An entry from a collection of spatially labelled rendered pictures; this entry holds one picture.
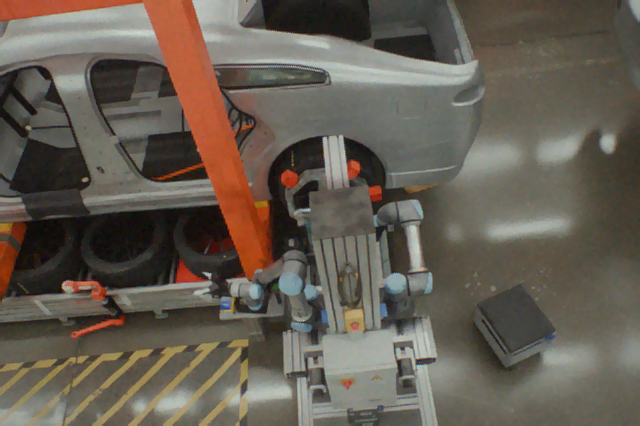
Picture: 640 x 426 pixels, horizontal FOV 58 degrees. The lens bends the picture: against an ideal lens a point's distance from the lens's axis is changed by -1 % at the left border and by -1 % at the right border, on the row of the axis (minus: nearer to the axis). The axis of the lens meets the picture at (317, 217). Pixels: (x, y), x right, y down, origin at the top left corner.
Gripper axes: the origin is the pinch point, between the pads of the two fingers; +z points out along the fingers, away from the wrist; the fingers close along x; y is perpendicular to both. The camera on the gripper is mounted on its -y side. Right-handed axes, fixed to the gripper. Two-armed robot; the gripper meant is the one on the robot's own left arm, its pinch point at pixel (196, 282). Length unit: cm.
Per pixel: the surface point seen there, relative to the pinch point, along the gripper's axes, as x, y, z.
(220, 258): 72, 64, 24
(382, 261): 117, 101, -85
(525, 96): 324, 81, -196
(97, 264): 57, 65, 115
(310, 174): 94, -1, -43
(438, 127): 123, -22, -120
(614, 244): 158, 104, -258
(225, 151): 40, -59, -16
